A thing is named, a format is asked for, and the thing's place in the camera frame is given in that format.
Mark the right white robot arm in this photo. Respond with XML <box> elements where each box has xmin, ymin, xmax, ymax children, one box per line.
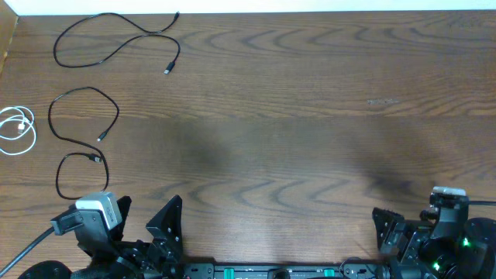
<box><xmin>372</xmin><ymin>208</ymin><xmax>495</xmax><ymax>279</ymax></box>

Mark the white usb cable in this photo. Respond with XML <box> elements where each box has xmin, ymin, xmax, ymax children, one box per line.
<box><xmin>0</xmin><ymin>105</ymin><xmax>37</xmax><ymax>157</ymax></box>

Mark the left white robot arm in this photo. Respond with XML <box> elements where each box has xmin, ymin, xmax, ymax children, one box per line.
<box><xmin>20</xmin><ymin>192</ymin><xmax>184</xmax><ymax>278</ymax></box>

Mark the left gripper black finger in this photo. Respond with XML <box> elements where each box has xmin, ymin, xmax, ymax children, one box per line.
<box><xmin>146</xmin><ymin>195</ymin><xmax>183</xmax><ymax>256</ymax></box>
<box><xmin>112</xmin><ymin>195</ymin><xmax>132</xmax><ymax>240</ymax></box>

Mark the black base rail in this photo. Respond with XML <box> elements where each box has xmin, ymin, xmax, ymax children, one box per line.
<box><xmin>164</xmin><ymin>257</ymin><xmax>396</xmax><ymax>279</ymax></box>

